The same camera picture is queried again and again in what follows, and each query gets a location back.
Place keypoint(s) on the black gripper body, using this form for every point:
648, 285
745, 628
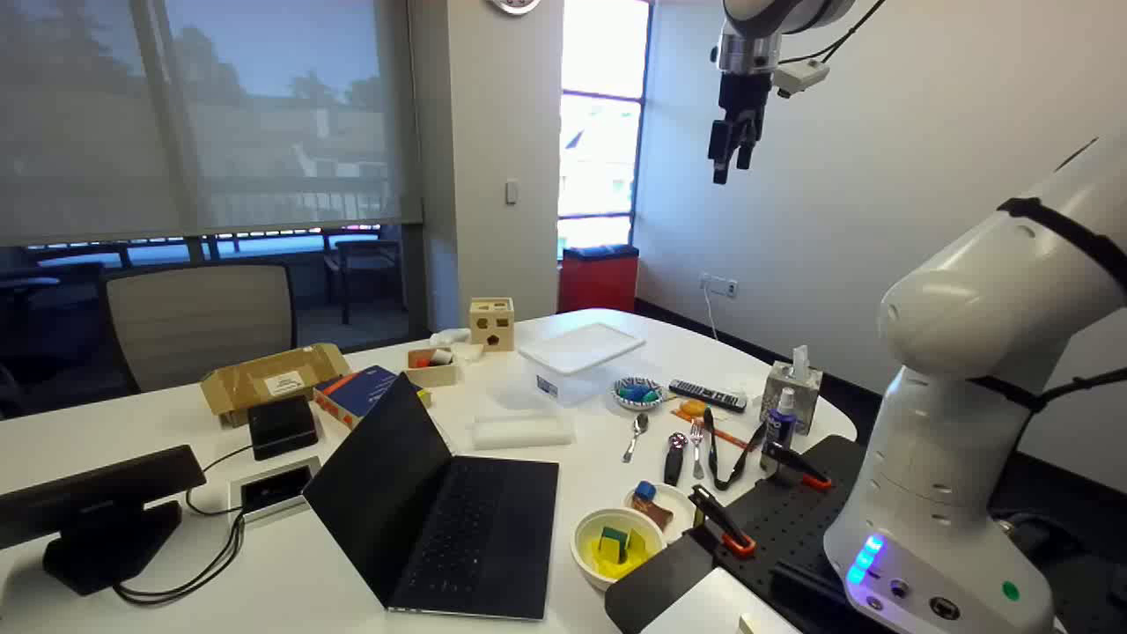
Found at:
745, 95

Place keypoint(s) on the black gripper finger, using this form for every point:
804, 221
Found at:
749, 142
719, 149

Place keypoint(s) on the green block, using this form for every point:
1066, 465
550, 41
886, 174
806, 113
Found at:
615, 544

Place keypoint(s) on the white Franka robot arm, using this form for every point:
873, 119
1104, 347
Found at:
973, 471

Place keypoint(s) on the blue bowl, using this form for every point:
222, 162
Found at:
637, 392

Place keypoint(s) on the orange flat object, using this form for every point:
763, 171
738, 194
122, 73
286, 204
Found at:
690, 411

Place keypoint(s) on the yellow bowl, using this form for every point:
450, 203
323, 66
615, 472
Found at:
585, 568

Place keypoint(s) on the black remote control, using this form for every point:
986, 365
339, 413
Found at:
704, 394

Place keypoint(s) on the clear plastic lidded container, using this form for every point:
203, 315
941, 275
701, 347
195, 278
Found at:
581, 354

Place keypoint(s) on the clear sanitizer pump bottle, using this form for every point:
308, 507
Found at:
794, 389

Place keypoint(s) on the wooden shape sorter cube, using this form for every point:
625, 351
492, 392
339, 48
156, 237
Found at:
492, 326

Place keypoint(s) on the small bottle with blue label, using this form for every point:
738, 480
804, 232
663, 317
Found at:
782, 436

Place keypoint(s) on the black marker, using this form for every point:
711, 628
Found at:
672, 460

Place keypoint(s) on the black clamp with orange tips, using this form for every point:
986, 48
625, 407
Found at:
724, 522
802, 465

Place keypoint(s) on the blue block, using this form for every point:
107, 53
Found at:
647, 490

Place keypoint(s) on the brown block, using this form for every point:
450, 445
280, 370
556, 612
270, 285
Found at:
651, 513

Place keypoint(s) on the yellow block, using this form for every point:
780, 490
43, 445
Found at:
637, 551

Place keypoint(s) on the black pad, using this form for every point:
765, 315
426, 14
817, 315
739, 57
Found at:
655, 583

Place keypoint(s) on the blue book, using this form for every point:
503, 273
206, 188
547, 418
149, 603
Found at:
357, 392

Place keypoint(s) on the grey window blind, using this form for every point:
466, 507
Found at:
270, 108

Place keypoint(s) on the white paper sheet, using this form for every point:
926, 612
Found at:
715, 612

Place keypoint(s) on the black laptop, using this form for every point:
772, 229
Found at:
469, 541

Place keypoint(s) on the cardboard box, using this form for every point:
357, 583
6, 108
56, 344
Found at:
270, 381

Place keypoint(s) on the beige office chair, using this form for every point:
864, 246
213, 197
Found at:
197, 322

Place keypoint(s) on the white and black power box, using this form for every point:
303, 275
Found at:
277, 487

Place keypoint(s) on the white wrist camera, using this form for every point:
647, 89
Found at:
802, 76

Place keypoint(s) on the white wall outlet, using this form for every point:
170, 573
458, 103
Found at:
724, 285

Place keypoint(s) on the white light switch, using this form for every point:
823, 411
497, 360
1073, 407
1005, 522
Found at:
512, 194

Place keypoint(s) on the round wall clock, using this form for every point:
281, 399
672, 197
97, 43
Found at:
514, 5

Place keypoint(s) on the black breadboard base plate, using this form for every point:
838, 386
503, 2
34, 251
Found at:
787, 528

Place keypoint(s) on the black camera bar on stand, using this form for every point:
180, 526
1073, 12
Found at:
94, 495

